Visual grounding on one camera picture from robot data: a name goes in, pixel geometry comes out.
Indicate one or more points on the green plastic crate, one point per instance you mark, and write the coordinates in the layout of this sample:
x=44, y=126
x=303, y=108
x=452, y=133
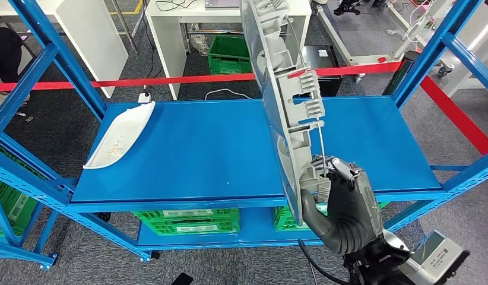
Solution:
x=285, y=226
x=196, y=227
x=12, y=204
x=189, y=213
x=285, y=214
x=228, y=55

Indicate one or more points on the grey laptop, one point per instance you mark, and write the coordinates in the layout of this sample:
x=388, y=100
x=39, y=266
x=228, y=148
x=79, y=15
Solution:
x=222, y=3

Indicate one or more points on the white desk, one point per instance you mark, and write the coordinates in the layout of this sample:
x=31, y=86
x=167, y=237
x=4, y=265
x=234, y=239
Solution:
x=90, y=39
x=169, y=39

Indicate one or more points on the white wheeled stand frame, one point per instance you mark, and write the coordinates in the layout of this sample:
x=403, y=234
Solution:
x=366, y=59

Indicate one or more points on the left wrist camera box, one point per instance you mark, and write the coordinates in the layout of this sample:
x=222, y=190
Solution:
x=182, y=279

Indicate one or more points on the black machine feet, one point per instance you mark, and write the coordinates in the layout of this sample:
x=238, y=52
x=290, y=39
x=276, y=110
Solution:
x=352, y=7

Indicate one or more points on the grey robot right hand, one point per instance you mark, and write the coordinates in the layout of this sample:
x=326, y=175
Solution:
x=354, y=204

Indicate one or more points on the white curved plastic part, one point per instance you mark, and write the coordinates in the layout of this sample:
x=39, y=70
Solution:
x=120, y=133

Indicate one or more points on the white power strip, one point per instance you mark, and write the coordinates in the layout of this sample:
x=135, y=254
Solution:
x=144, y=98

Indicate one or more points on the white table frame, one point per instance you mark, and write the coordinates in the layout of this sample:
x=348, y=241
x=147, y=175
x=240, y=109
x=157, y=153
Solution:
x=484, y=39

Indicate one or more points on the person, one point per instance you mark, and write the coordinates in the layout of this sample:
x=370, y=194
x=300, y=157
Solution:
x=6, y=51

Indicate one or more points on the silver plastic wheel hubcap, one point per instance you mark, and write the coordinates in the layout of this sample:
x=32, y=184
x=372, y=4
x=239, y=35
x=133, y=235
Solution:
x=285, y=118

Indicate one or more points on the clear plastic bag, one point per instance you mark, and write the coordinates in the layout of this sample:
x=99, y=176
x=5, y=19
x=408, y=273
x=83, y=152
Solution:
x=200, y=42

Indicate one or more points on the black stanchion post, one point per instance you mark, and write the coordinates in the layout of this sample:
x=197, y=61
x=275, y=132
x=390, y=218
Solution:
x=399, y=76

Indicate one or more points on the black computer case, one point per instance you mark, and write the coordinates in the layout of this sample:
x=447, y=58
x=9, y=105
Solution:
x=326, y=59

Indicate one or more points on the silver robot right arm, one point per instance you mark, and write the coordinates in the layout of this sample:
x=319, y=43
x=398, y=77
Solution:
x=350, y=246

